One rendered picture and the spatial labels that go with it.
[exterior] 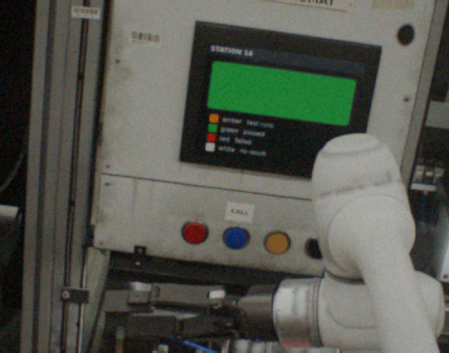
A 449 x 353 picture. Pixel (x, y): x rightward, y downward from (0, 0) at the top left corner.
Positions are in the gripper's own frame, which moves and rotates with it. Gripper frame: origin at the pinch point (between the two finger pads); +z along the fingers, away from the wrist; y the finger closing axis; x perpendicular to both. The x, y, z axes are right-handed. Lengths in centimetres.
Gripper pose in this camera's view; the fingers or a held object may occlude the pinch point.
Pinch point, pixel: (134, 314)
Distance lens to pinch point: 131.4
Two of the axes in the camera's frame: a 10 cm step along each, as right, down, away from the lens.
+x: -1.0, 8.6, -5.0
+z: -9.6, 0.5, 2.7
